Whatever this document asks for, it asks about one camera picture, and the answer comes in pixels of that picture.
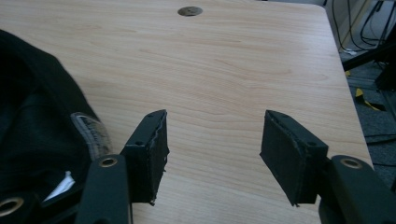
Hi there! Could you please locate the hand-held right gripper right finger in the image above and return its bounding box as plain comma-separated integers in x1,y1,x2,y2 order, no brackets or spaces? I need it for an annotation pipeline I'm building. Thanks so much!
259,109,330,207

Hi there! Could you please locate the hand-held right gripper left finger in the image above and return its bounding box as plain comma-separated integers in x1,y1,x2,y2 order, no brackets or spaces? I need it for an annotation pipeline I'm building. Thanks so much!
120,108,171,206

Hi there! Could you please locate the black garment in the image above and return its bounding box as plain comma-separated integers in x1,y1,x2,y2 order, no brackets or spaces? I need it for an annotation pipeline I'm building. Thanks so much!
0,29,114,203

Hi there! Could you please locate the white garment label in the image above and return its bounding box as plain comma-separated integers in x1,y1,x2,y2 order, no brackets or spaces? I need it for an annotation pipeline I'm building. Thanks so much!
43,170,77,203

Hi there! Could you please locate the yellow floor tape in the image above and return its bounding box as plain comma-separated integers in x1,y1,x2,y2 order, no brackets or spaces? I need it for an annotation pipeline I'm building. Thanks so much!
354,88,382,112

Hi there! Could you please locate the small round dark coin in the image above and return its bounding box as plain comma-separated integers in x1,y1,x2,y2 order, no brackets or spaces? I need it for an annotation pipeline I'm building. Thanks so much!
177,6,204,18

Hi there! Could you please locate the black cable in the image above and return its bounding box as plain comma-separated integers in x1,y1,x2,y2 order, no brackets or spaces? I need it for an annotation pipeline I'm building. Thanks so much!
331,0,396,52

